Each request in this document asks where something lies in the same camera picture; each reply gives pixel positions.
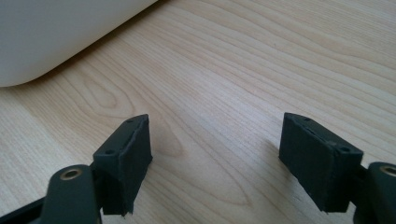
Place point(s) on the white plastic bin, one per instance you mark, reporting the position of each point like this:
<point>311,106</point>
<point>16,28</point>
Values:
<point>46,34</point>

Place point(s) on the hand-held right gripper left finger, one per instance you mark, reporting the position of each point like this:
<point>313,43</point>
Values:
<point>124,161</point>

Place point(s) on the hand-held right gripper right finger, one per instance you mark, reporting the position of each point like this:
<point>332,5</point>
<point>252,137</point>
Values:
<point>317,161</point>

